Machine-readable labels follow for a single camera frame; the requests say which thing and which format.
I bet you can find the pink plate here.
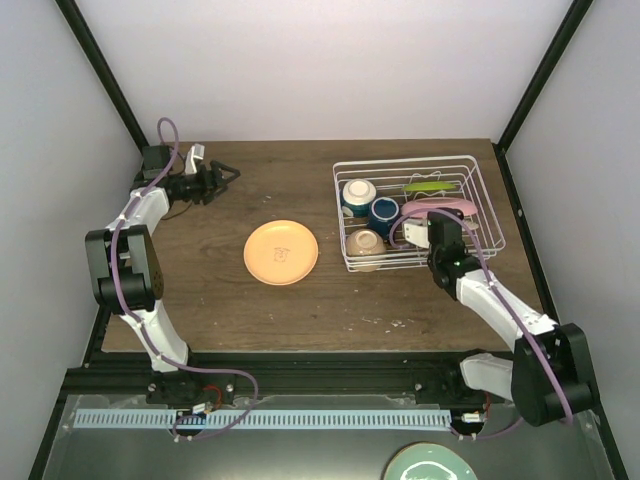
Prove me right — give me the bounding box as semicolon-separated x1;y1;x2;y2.
401;197;478;218

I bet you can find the green plate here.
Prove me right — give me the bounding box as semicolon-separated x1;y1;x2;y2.
402;181;458;193

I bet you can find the dark blue mug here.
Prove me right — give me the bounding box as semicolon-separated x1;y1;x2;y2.
367;197;400;240

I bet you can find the tan bottom plate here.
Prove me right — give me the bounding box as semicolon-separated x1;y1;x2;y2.
243;220;319;286

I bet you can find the beige floral bowl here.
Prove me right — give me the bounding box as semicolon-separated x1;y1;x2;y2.
345;228;386;257

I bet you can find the white wire dish rack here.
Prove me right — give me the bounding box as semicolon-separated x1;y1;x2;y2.
333;155;506;272

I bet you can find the teal white bowl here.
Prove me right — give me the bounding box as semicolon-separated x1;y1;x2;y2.
341;179;377;218

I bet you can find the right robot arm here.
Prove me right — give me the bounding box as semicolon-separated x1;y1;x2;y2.
427;209;600;426

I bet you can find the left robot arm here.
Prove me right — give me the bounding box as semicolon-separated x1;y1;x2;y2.
85;144;240;404

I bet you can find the teal plate on wood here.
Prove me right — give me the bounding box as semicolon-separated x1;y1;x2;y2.
382;442;478;480

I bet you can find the light blue slotted strip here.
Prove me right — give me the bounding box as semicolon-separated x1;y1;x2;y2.
72;409;451;431

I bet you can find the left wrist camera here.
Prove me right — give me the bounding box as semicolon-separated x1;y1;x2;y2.
184;143;205;175

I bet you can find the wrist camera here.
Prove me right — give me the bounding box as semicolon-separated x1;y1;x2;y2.
184;143;205;175
402;218;430;249

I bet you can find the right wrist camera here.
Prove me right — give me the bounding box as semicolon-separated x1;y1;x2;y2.
402;218;430;249

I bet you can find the black left frame post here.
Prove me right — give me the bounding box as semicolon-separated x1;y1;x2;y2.
55;0;149;151

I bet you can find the black frame post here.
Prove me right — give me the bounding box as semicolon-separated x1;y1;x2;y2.
495;0;593;153
55;0;149;151

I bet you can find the black right frame post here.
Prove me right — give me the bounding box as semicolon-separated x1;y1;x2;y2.
495;0;593;153

